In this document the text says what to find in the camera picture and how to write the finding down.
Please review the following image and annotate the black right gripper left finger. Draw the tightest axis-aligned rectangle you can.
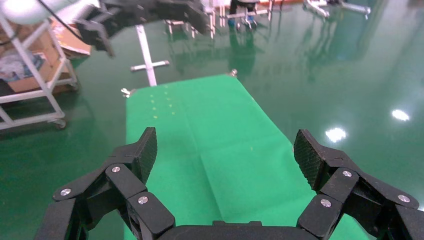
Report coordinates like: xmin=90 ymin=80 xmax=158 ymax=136
xmin=34 ymin=126 xmax=176 ymax=240

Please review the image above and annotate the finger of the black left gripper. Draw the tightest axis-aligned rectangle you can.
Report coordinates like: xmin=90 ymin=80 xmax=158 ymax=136
xmin=178 ymin=0 xmax=215 ymax=37
xmin=75 ymin=6 xmax=133 ymax=58

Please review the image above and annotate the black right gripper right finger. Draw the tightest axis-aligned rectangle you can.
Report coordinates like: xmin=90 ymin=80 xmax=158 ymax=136
xmin=293 ymin=128 xmax=424 ymax=240

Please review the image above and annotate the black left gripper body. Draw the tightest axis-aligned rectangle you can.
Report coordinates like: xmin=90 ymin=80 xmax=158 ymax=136
xmin=99 ymin=0 xmax=200 ymax=24

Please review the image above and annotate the flat brown cardboard sheet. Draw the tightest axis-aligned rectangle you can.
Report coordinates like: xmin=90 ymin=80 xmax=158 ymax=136
xmin=49 ymin=19 xmax=93 ymax=57

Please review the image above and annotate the open cardboard box with papers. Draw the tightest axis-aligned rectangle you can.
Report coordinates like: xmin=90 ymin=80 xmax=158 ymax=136
xmin=0 ymin=49 xmax=64 ymax=94

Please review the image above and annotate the white cross-shaped floor stand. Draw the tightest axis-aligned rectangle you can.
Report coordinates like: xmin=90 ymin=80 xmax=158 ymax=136
xmin=130 ymin=24 xmax=170 ymax=88

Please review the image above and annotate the green table cloth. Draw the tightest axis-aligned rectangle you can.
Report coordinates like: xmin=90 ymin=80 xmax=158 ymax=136
xmin=124 ymin=73 xmax=372 ymax=240

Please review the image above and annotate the white metal frame cart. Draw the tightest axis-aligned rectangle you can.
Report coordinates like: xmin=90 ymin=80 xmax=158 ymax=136
xmin=0 ymin=13 xmax=79 ymax=131

